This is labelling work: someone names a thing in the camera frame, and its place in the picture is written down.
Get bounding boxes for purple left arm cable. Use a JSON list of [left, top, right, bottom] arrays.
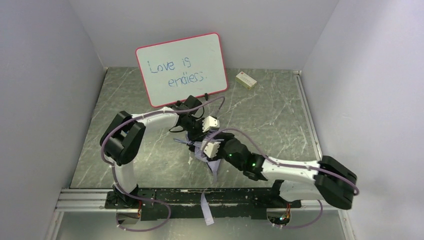
[[100, 96, 226, 233]]

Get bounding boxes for white and black folding umbrella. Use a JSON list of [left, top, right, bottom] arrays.
[[173, 133, 222, 226]]

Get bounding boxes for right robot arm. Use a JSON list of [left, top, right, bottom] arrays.
[[200, 132, 359, 210]]

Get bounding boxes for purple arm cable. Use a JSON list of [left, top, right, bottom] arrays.
[[200, 128, 361, 230], [100, 96, 226, 233]]

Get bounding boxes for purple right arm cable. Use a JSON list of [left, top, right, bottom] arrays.
[[200, 128, 361, 230]]

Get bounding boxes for red framed whiteboard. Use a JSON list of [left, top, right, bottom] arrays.
[[135, 32, 229, 108]]

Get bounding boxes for aluminium frame rail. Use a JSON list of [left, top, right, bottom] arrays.
[[56, 67, 355, 240]]

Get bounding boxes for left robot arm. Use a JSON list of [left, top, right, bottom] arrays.
[[100, 95, 205, 208]]

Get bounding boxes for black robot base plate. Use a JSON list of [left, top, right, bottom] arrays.
[[104, 187, 302, 221]]

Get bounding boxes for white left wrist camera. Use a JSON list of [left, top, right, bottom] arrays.
[[202, 116, 220, 133]]

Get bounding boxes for small cream cardboard box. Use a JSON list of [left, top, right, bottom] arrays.
[[235, 71, 257, 90]]

